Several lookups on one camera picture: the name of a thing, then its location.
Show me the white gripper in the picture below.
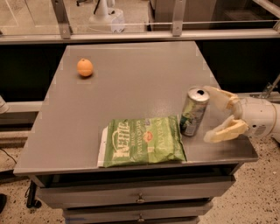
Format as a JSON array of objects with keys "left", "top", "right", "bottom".
[{"left": 203, "top": 86, "right": 277, "bottom": 143}]

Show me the silver blue redbull can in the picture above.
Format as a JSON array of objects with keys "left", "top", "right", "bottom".
[{"left": 179, "top": 86, "right": 210, "bottom": 137}]

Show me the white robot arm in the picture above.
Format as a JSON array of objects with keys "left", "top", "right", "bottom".
[{"left": 204, "top": 86, "right": 280, "bottom": 143}]

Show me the green jalapeno chip bag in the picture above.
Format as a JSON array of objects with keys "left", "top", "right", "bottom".
[{"left": 97, "top": 115, "right": 186, "bottom": 168}]

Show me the top drawer knob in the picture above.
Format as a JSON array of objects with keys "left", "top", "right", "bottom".
[{"left": 136, "top": 193, "right": 145, "bottom": 204}]

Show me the drawer knob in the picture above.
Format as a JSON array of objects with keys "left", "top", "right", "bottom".
[
  {"left": 136, "top": 193, "right": 145, "bottom": 204},
  {"left": 137, "top": 214, "right": 145, "bottom": 222}
]

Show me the grey drawer cabinet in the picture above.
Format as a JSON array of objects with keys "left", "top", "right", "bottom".
[{"left": 15, "top": 41, "right": 257, "bottom": 224}]

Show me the orange fruit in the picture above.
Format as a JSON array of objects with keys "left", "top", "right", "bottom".
[{"left": 77, "top": 59, "right": 94, "bottom": 77}]

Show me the black caster wheel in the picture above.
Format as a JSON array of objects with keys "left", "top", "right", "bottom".
[{"left": 25, "top": 181, "right": 42, "bottom": 208}]

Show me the right metal rail bracket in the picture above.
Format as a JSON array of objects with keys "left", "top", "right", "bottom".
[{"left": 171, "top": 0, "right": 186, "bottom": 37}]

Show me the metal rail bracket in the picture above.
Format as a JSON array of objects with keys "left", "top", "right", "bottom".
[
  {"left": 51, "top": 0, "right": 72, "bottom": 39},
  {"left": 171, "top": 0, "right": 186, "bottom": 37}
]

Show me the white pedestal base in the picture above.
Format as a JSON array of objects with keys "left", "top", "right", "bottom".
[{"left": 88, "top": 0, "right": 125, "bottom": 33}]

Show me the left metal rail bracket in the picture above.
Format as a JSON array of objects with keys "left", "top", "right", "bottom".
[{"left": 51, "top": 0, "right": 72, "bottom": 39}]

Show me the black floor cable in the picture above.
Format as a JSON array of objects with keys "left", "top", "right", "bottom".
[{"left": 0, "top": 147, "right": 18, "bottom": 165}]

